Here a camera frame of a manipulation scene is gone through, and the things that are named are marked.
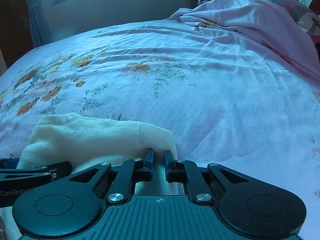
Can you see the floral pink bed quilt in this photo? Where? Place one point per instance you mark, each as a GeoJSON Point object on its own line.
{"type": "Point", "coordinates": [235, 81]}

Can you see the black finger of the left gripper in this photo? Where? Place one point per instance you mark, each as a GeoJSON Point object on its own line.
{"type": "Point", "coordinates": [8, 163]}
{"type": "Point", "coordinates": [61, 169]}

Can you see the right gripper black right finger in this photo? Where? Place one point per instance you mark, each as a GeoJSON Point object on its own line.
{"type": "Point", "coordinates": [189, 175]}

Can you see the person's left hand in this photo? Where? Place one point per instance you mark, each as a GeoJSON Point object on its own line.
{"type": "Point", "coordinates": [2, 228]}

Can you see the left grey curtain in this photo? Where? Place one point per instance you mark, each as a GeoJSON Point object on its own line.
{"type": "Point", "coordinates": [39, 30]}

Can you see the cream knit sweater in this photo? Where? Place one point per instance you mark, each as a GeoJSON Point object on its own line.
{"type": "Point", "coordinates": [84, 142]}

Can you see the dark wooden wardrobe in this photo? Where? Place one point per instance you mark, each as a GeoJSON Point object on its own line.
{"type": "Point", "coordinates": [15, 30]}

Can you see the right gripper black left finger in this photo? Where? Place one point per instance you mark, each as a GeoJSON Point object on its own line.
{"type": "Point", "coordinates": [130, 173]}

